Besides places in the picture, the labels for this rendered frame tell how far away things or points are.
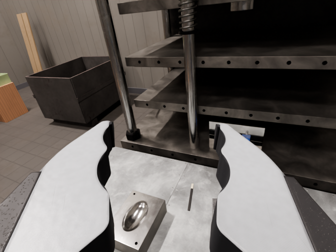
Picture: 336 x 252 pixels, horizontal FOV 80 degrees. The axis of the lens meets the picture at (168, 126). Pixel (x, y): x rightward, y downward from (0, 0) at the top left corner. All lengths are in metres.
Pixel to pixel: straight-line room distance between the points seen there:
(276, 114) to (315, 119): 0.15
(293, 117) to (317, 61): 0.25
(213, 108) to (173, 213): 0.54
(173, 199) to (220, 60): 0.64
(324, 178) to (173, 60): 0.87
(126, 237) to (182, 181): 0.36
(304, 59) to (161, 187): 0.78
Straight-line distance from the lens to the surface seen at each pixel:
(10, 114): 4.63
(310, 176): 1.13
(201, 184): 0.96
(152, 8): 1.08
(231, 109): 1.04
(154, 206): 0.82
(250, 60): 0.95
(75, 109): 3.20
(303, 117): 1.05
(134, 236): 0.77
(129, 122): 1.27
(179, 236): 0.83
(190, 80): 0.98
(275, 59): 0.95
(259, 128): 1.07
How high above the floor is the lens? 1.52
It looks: 31 degrees down
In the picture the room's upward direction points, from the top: 7 degrees counter-clockwise
